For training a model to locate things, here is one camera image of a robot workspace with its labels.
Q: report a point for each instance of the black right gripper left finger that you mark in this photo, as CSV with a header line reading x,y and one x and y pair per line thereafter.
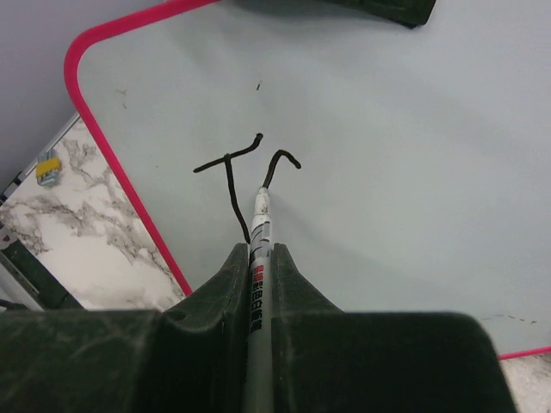
x,y
189,358

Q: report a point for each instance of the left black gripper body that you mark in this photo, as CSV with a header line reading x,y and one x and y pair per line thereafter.
x,y
409,14

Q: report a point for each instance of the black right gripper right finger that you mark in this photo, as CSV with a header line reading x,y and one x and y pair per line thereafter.
x,y
329,360

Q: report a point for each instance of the whiteboard marker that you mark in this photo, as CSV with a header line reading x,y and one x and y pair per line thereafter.
x,y
258,389

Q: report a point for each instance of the pink-framed whiteboard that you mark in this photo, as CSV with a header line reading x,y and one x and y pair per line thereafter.
x,y
423,175

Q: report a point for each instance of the yellow small object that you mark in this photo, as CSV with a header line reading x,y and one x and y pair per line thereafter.
x,y
48,168

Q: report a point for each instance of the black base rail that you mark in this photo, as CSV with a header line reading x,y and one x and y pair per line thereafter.
x,y
36,280

